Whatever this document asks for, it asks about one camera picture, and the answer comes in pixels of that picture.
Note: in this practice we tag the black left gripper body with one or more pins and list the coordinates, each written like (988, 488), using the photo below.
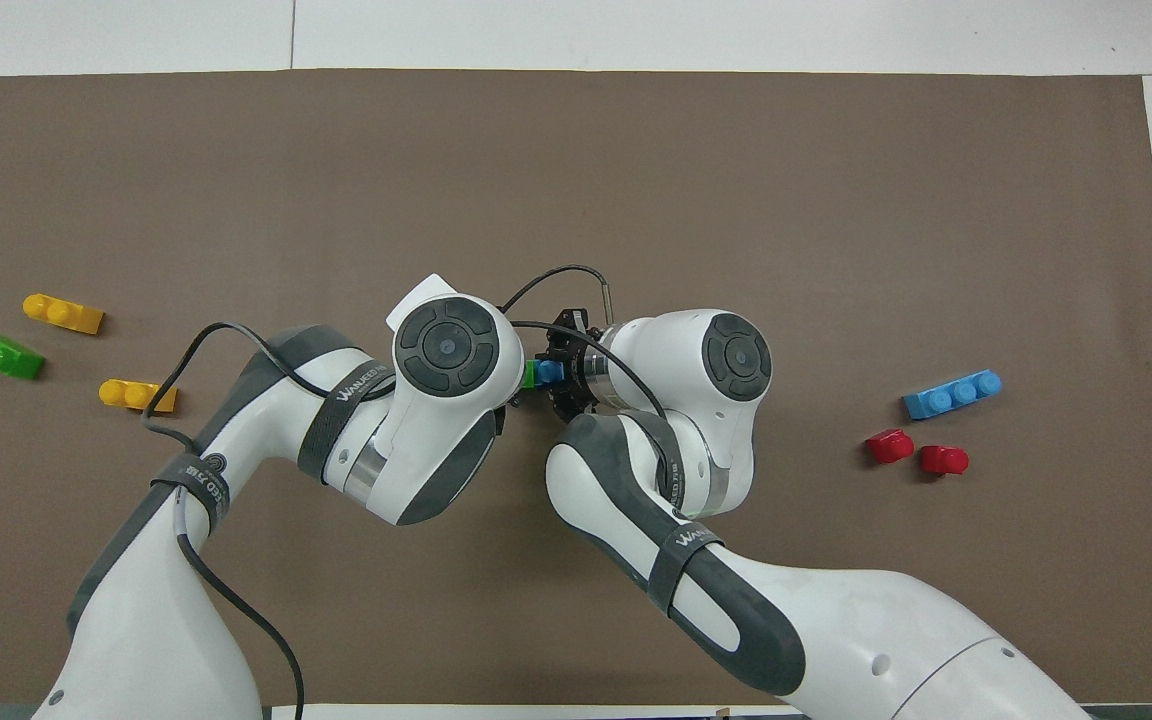
(519, 400)

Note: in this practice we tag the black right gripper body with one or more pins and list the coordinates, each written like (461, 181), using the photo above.
(574, 340)

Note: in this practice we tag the blue three-stud block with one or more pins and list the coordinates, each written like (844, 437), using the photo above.
(951, 395)
(550, 372)

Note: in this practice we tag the green two-stud block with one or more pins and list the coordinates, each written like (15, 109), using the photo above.
(1, 356)
(530, 375)

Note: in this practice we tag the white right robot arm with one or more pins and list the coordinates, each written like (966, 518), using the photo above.
(716, 580)

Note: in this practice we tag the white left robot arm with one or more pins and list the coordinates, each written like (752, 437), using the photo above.
(236, 450)

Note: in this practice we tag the small red block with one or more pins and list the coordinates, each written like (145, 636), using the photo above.
(944, 461)
(889, 446)

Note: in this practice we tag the yellow two-stud block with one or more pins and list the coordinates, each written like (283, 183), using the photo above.
(63, 314)
(136, 396)

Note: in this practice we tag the brown table mat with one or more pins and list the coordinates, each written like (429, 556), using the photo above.
(576, 180)

